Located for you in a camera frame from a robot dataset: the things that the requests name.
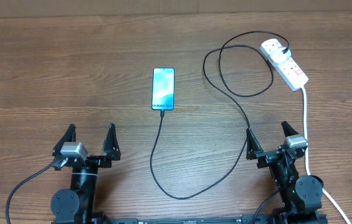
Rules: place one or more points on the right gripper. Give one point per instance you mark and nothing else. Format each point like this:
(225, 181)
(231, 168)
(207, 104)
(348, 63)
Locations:
(254, 151)

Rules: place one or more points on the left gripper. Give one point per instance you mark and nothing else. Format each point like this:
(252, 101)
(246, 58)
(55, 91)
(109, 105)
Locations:
(109, 149)

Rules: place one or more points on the Samsung Galaxy smartphone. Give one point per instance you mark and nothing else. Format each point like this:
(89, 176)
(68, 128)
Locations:
(163, 89)

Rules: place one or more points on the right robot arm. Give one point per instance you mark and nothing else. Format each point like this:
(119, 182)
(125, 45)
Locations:
(300, 195)

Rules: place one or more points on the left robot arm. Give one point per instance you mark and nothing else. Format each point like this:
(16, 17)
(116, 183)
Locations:
(76, 203)

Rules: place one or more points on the white charger plug adapter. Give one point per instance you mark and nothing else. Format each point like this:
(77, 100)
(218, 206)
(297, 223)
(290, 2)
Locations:
(280, 55)

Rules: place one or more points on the white power strip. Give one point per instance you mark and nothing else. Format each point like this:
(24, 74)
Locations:
(291, 73)

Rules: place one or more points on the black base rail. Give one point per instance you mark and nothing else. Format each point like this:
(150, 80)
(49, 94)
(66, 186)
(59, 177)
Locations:
(188, 220)

